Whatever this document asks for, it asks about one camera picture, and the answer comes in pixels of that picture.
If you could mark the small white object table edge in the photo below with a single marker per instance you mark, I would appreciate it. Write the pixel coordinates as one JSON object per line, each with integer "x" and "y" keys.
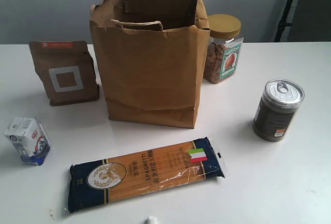
{"x": 152, "y": 220}

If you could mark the small white blue carton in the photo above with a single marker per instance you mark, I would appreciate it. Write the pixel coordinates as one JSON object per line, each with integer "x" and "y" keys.
{"x": 29, "y": 138}

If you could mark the brown paper shopping bag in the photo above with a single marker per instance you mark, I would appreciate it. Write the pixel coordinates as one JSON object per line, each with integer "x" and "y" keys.
{"x": 151, "y": 56}

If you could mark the dark can with pull-tab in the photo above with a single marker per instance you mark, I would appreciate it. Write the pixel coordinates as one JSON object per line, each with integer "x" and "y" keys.
{"x": 278, "y": 105}

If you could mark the brown coffee pouch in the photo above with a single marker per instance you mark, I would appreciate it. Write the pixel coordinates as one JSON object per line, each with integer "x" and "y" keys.
{"x": 66, "y": 70}

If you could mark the spaghetti packet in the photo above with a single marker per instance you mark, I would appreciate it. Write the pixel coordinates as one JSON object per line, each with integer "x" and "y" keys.
{"x": 114, "y": 179}

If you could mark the almond jar with yellow lid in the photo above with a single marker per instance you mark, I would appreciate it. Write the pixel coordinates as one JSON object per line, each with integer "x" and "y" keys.
{"x": 224, "y": 46}

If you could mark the black stand pole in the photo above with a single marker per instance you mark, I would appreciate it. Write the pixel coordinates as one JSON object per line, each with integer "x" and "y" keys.
{"x": 283, "y": 23}

